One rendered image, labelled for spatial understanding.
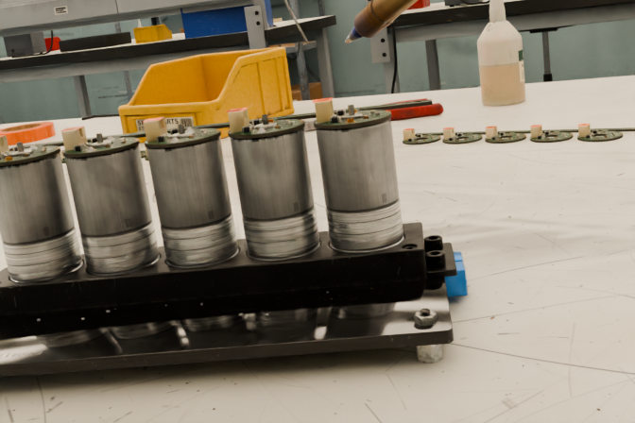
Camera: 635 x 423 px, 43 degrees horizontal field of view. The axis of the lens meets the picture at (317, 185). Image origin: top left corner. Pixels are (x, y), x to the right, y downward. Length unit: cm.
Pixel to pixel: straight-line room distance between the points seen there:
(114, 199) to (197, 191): 3
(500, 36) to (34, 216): 43
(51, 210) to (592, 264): 18
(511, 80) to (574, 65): 409
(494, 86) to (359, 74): 434
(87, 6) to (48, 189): 291
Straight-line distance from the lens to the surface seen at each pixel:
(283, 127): 25
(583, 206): 36
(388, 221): 26
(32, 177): 28
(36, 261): 28
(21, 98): 631
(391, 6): 22
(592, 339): 24
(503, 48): 63
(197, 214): 26
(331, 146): 25
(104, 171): 27
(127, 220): 27
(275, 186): 25
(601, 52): 470
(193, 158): 26
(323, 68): 346
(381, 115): 25
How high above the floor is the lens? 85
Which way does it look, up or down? 13 degrees down
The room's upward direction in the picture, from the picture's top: 8 degrees counter-clockwise
